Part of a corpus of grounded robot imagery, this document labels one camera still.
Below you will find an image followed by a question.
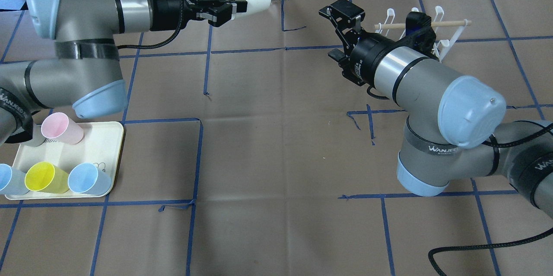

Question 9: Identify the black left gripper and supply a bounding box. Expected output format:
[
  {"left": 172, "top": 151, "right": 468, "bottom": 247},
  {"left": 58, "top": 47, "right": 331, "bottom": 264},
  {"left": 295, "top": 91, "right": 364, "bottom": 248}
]
[{"left": 149, "top": 0, "right": 248, "bottom": 31}]

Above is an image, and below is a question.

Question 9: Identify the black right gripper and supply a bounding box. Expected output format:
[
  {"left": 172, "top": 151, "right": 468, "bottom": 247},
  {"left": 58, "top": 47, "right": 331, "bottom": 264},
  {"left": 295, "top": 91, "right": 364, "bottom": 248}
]
[{"left": 319, "top": 0, "right": 397, "bottom": 86}]

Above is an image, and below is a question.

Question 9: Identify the light blue cup back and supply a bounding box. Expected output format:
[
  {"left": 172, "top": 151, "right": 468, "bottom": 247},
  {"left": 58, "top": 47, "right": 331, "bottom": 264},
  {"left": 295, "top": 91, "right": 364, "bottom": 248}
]
[{"left": 0, "top": 164, "right": 29, "bottom": 195}]

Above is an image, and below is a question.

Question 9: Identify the light blue cup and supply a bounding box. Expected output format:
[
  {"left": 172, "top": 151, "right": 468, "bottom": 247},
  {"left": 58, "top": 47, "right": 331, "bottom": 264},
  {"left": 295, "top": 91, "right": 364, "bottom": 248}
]
[
  {"left": 0, "top": 164, "right": 29, "bottom": 195},
  {"left": 67, "top": 162, "right": 112, "bottom": 196}
]

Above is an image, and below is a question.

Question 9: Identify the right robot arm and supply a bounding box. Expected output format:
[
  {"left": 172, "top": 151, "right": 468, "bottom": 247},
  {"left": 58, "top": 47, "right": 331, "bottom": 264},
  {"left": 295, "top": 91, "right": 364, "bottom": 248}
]
[{"left": 319, "top": 0, "right": 553, "bottom": 216}]

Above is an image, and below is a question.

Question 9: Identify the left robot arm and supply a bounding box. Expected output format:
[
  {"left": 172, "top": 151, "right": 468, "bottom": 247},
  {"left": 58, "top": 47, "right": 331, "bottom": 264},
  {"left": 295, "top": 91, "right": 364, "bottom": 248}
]
[{"left": 0, "top": 0, "right": 249, "bottom": 144}]

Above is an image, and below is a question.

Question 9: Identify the pink plastic cup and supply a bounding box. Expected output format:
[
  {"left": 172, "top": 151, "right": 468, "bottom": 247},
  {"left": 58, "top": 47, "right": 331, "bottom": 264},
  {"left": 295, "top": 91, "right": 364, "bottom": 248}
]
[{"left": 40, "top": 112, "right": 84, "bottom": 145}]

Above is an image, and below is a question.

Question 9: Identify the light blue cup front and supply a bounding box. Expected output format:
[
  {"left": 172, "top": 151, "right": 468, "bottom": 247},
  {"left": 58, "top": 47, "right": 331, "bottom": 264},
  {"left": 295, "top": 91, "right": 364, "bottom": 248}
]
[{"left": 67, "top": 162, "right": 112, "bottom": 196}]

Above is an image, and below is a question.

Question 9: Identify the grey plastic cup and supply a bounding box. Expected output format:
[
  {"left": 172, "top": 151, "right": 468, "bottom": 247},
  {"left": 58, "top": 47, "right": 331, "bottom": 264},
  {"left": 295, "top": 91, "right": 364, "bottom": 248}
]
[{"left": 22, "top": 124, "right": 47, "bottom": 147}]

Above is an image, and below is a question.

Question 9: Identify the yellow plastic cup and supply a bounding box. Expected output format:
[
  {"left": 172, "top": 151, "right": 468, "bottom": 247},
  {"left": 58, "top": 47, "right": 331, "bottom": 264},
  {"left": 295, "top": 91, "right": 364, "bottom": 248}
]
[{"left": 24, "top": 162, "right": 69, "bottom": 194}]

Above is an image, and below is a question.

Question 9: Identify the cream serving tray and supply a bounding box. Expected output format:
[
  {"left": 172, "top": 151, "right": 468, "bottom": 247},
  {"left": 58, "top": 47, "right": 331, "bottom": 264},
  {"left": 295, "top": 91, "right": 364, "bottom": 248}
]
[{"left": 5, "top": 122, "right": 124, "bottom": 200}]

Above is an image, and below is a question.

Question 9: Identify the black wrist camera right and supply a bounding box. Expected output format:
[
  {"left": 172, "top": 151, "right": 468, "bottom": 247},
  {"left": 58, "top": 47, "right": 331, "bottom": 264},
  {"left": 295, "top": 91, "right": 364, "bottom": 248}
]
[{"left": 399, "top": 12, "right": 439, "bottom": 60}]

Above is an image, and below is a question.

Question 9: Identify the white wire cup rack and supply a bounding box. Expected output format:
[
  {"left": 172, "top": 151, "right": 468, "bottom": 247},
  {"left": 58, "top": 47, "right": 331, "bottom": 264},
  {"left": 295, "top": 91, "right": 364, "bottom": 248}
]
[{"left": 374, "top": 6, "right": 472, "bottom": 61}]

